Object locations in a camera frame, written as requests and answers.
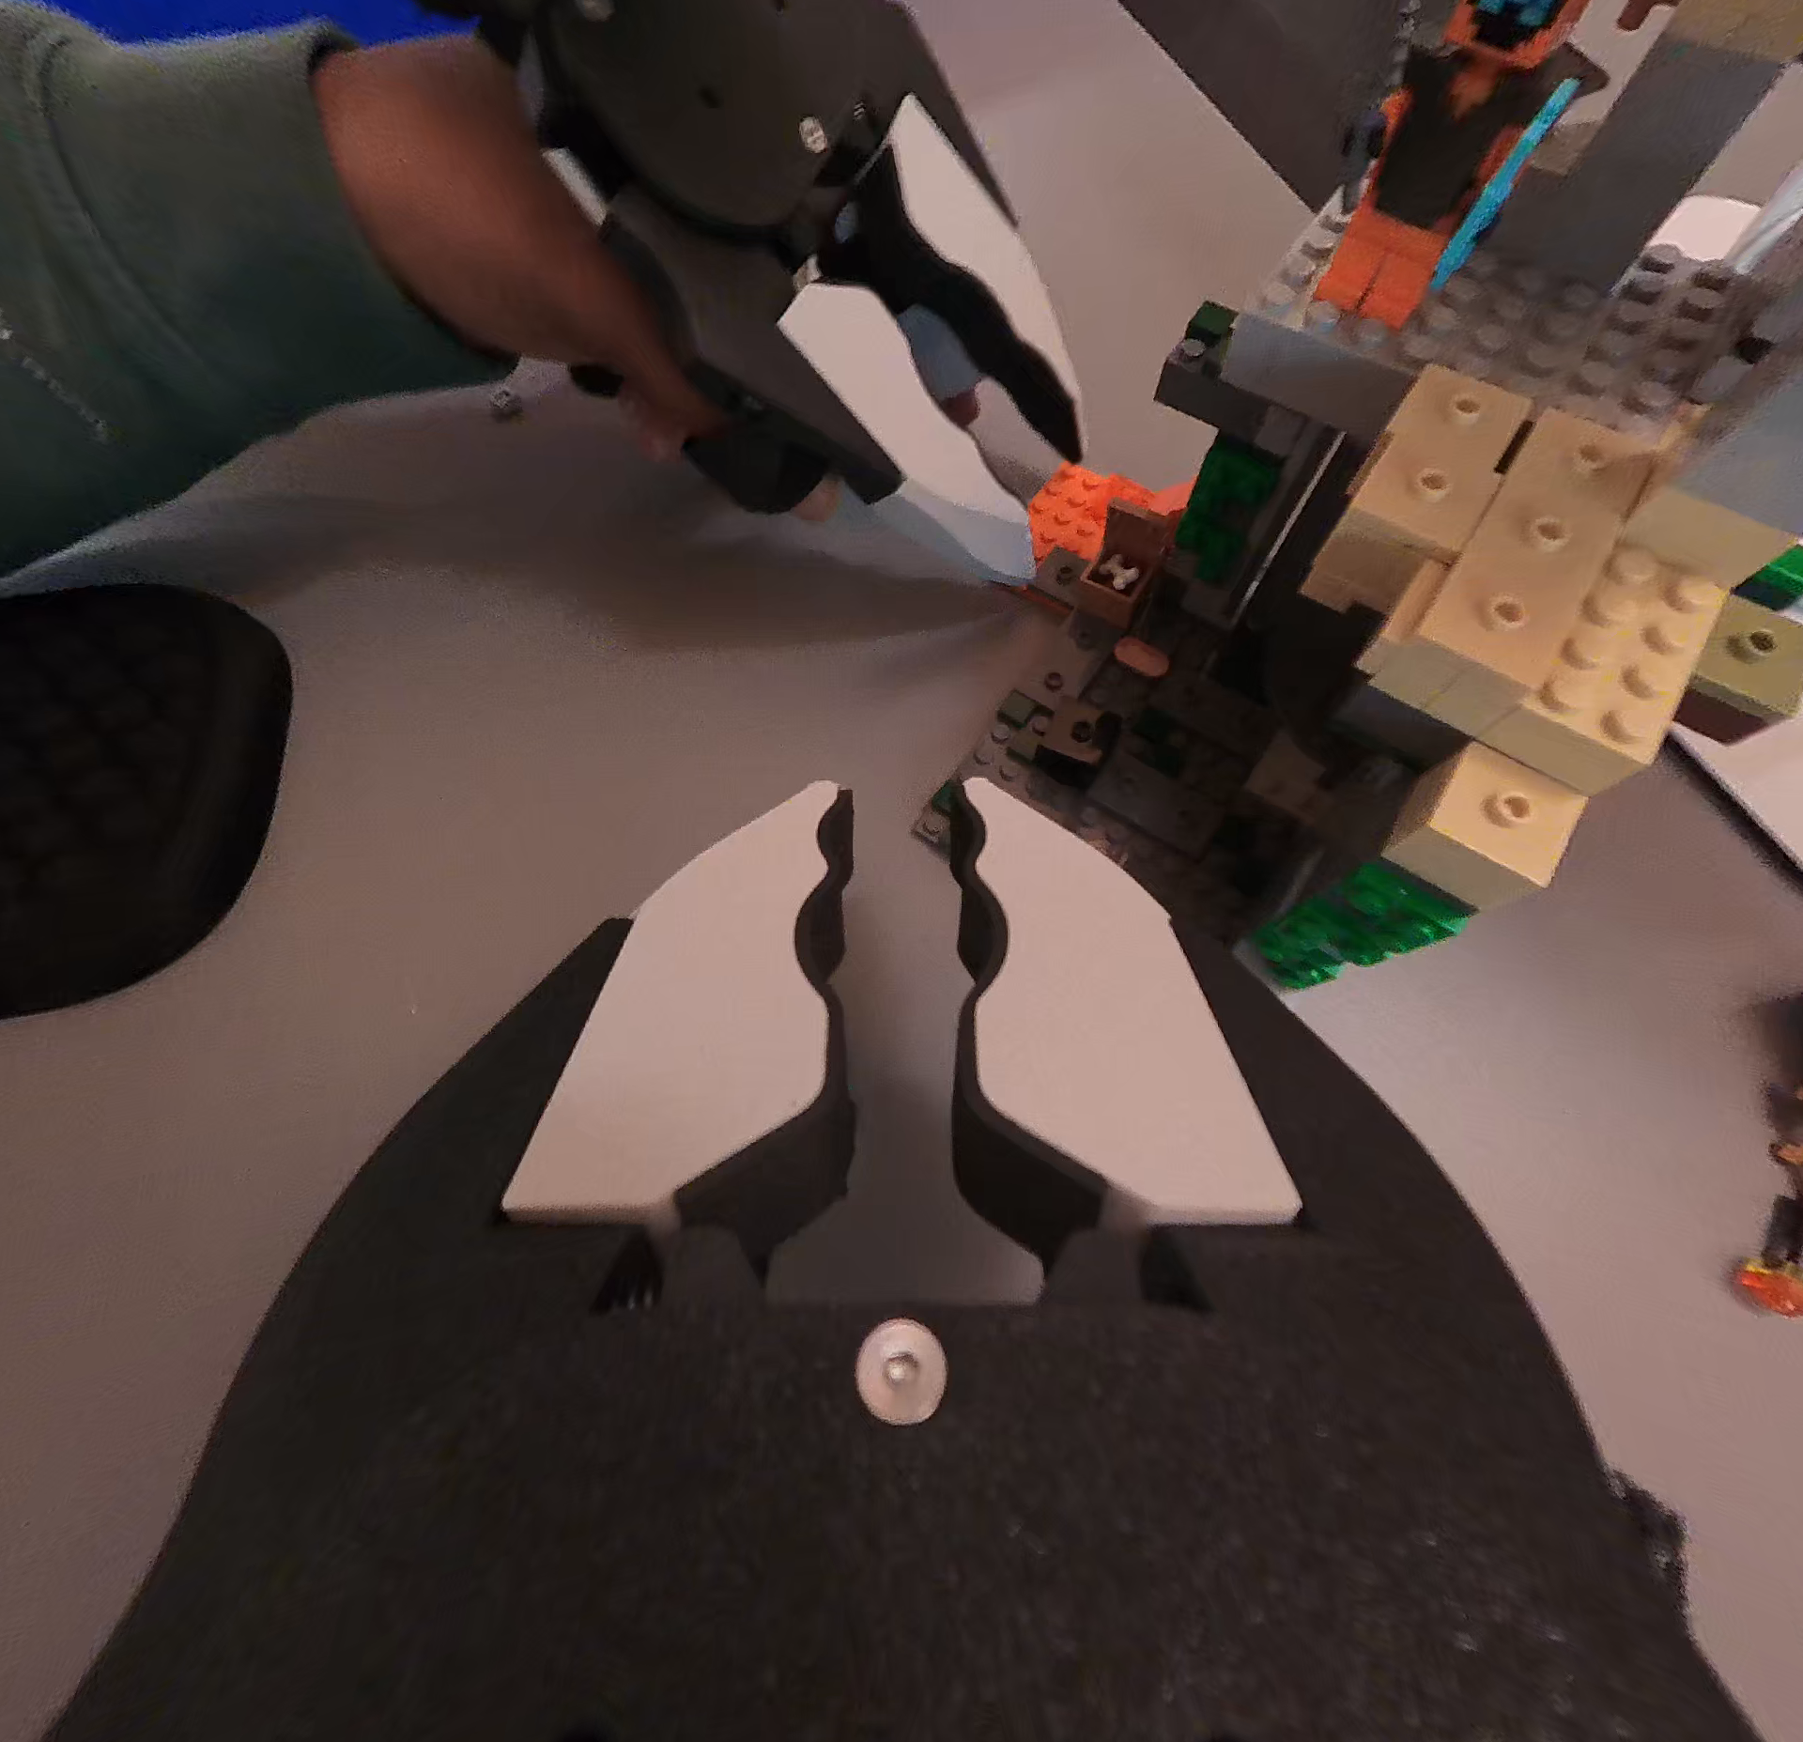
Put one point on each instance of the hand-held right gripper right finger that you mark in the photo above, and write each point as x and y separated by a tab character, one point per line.
1126	1066

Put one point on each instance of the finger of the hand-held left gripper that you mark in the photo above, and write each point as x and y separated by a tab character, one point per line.
1008	278
957	546

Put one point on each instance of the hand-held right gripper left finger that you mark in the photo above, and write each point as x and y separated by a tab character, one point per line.
676	1052

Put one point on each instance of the brown toy brick chest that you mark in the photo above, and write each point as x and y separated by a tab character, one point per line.
1120	559

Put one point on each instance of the small brown rounded toy piece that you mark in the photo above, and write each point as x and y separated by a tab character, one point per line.
1144	658

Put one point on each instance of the toy brick cave building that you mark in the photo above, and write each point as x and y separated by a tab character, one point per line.
1536	602

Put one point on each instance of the person's left forearm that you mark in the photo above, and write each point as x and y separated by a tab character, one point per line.
169	222

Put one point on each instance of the person's left hand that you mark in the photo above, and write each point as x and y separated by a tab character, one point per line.
536	249

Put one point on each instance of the orange toy brick figure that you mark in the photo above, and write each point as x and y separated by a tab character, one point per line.
1388	263

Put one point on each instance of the black quilted cushion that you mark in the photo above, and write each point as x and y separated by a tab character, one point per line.
127	784

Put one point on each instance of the small purple green brick figure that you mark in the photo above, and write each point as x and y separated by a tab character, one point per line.
1774	1285

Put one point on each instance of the white stand with pole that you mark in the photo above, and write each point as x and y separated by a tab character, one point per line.
1761	798

